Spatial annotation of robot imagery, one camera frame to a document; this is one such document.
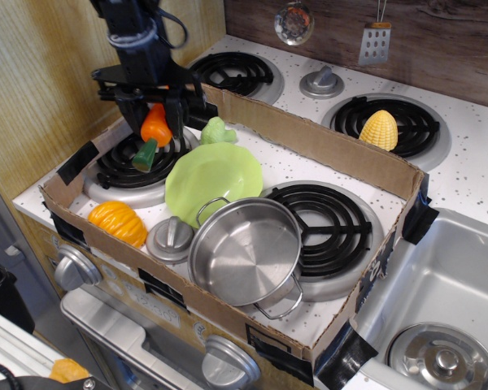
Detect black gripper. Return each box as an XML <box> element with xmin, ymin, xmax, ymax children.
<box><xmin>91</xmin><ymin>40</ymin><xmax>203</xmax><ymax>139</ymax></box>

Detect orange toy carrot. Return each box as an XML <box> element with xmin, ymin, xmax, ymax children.
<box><xmin>132</xmin><ymin>103</ymin><xmax>172</xmax><ymax>172</ymax></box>

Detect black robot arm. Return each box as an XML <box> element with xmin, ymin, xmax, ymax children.
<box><xmin>91</xmin><ymin>1</ymin><xmax>205</xmax><ymax>139</ymax></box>

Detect light green plate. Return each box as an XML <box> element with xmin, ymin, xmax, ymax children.
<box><xmin>165</xmin><ymin>142</ymin><xmax>263</xmax><ymax>228</ymax></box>

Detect green toy vegetable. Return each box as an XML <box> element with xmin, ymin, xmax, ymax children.
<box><xmin>200</xmin><ymin>117</ymin><xmax>237</xmax><ymax>145</ymax></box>

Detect front left black burner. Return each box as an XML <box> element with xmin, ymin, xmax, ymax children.
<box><xmin>84</xmin><ymin>128</ymin><xmax>200</xmax><ymax>209</ymax></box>

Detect black burner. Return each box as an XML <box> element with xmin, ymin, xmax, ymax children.
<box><xmin>261</xmin><ymin>180</ymin><xmax>384</xmax><ymax>302</ymax></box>
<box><xmin>188</xmin><ymin>51</ymin><xmax>284</xmax><ymax>105</ymax></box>
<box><xmin>321</xmin><ymin>93</ymin><xmax>451</xmax><ymax>171</ymax></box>
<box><xmin>84</xmin><ymin>128</ymin><xmax>200</xmax><ymax>209</ymax></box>

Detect back left black burner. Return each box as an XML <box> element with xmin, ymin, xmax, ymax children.
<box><xmin>188</xmin><ymin>51</ymin><xmax>284</xmax><ymax>105</ymax></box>

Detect orange toy pumpkin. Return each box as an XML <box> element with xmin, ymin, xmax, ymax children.
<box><xmin>88</xmin><ymin>201</ymin><xmax>148</xmax><ymax>248</ymax></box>

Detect silver stove knob front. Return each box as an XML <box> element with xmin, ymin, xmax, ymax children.
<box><xmin>146</xmin><ymin>216</ymin><xmax>194</xmax><ymax>264</ymax></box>

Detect silver stove knob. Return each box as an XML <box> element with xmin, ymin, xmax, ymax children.
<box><xmin>146</xmin><ymin>216</ymin><xmax>194</xmax><ymax>264</ymax></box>
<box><xmin>299</xmin><ymin>66</ymin><xmax>345</xmax><ymax>99</ymax></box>

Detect cardboard fence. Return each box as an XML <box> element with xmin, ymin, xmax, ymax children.
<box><xmin>41</xmin><ymin>86</ymin><xmax>428</xmax><ymax>389</ymax></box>

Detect hanging metal strainer ladle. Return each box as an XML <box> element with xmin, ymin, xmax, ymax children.
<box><xmin>274</xmin><ymin>1</ymin><xmax>315</xmax><ymax>46</ymax></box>

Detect stainless steel pot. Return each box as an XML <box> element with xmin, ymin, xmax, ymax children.
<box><xmin>188</xmin><ymin>197</ymin><xmax>303</xmax><ymax>320</ymax></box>

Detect silver stove knob back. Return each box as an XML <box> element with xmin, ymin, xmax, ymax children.
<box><xmin>299</xmin><ymin>66</ymin><xmax>345</xmax><ymax>99</ymax></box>

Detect left oven knob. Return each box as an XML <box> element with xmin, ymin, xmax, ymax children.
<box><xmin>54</xmin><ymin>244</ymin><xmax>102</xmax><ymax>292</ymax></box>

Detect oven knob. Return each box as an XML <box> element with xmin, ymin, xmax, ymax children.
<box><xmin>54</xmin><ymin>244</ymin><xmax>102</xmax><ymax>292</ymax></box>
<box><xmin>202</xmin><ymin>335</ymin><xmax>261</xmax><ymax>390</ymax></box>

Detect yellow toy corn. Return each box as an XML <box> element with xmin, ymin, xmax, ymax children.
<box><xmin>359</xmin><ymin>110</ymin><xmax>399</xmax><ymax>151</ymax></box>

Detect front right black burner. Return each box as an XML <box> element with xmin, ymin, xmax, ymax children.
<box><xmin>261</xmin><ymin>180</ymin><xmax>384</xmax><ymax>302</ymax></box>

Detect hanging metal spatula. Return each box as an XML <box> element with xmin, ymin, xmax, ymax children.
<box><xmin>358</xmin><ymin>1</ymin><xmax>392</xmax><ymax>67</ymax></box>

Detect back right black burner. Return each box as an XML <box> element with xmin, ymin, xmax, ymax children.
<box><xmin>321</xmin><ymin>93</ymin><xmax>451</xmax><ymax>171</ymax></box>

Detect right oven knob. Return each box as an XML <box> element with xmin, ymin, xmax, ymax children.
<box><xmin>202</xmin><ymin>335</ymin><xmax>261</xmax><ymax>390</ymax></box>

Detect orange object bottom left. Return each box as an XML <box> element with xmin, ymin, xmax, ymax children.
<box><xmin>49</xmin><ymin>358</ymin><xmax>90</xmax><ymax>384</ymax></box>

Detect silver sink basin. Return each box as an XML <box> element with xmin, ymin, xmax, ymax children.
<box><xmin>313</xmin><ymin>207</ymin><xmax>488</xmax><ymax>390</ymax></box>

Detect metal lid in sink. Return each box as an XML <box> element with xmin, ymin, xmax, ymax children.
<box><xmin>386</xmin><ymin>323</ymin><xmax>488</xmax><ymax>389</ymax></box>

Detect silver oven door handle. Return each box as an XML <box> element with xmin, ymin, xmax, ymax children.
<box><xmin>60</xmin><ymin>288</ymin><xmax>207</xmax><ymax>389</ymax></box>

